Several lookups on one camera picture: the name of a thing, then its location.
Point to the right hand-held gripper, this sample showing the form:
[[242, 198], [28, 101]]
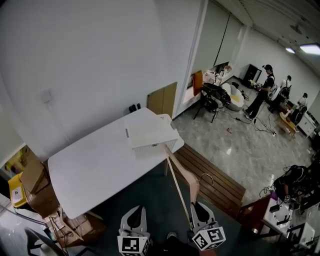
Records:
[[203, 228]]

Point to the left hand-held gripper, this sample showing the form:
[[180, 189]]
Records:
[[133, 226]]

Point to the wooden clothes hanger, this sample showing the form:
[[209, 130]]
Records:
[[193, 183]]

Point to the white perforated plastic container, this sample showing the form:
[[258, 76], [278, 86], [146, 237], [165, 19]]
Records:
[[150, 132]]

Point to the black chair with clothes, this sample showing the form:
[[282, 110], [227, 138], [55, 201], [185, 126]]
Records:
[[215, 96]]

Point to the brown slatted wooden bench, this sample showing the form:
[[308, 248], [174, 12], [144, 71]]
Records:
[[215, 182]]

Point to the reddish brown wooden chair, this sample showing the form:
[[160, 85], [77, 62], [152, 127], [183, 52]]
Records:
[[252, 212]]

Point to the pile of flattened cardboard boxes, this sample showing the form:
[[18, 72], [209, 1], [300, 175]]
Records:
[[80, 228]]

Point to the white side desk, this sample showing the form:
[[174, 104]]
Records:
[[277, 216]]

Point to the black office chair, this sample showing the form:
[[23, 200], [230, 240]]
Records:
[[43, 243]]

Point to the large brown cardboard box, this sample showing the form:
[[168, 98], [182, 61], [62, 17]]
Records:
[[43, 202]]

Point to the black backpack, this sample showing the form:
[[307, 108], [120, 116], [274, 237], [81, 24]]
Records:
[[292, 181]]

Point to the small black object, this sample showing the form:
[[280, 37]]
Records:
[[138, 106], [132, 108]]

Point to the yellow plastic bin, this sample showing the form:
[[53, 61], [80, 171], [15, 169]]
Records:
[[17, 192]]

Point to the flat cardboard sheet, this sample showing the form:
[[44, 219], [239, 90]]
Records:
[[162, 98]]

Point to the white round armchair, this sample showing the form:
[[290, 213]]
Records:
[[236, 100]]

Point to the small wooden table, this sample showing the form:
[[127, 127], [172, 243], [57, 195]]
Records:
[[287, 125]]

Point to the orange board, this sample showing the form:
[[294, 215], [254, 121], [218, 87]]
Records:
[[197, 83]]

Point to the white low cabinet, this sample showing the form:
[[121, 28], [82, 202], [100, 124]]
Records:
[[307, 125]]

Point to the black cabinet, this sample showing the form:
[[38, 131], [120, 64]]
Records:
[[252, 75]]

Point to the white roller blinds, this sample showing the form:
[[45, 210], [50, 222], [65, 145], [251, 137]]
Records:
[[215, 35]]

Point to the small ceiling light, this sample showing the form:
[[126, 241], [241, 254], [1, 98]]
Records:
[[290, 50]]

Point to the large ceiling light panel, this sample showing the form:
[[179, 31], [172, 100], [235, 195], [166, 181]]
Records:
[[310, 48]]

